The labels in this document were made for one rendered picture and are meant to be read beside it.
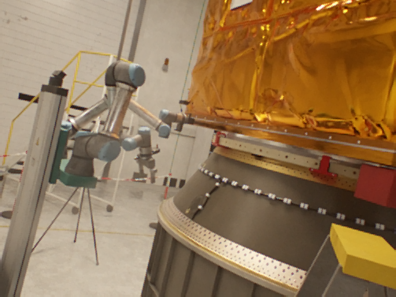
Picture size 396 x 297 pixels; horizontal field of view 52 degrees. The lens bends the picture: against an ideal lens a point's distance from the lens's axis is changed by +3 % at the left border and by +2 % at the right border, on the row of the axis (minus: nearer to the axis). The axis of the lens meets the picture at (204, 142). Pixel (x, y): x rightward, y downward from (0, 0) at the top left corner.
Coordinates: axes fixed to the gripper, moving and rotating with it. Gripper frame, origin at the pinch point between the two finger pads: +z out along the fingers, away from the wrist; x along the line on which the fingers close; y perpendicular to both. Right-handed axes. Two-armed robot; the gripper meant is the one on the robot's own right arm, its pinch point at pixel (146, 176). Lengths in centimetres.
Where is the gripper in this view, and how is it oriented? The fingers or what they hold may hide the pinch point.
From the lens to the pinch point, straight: 246.0
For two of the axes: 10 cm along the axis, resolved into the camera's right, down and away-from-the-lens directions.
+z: 0.0, 9.2, 3.8
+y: -7.8, 2.4, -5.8
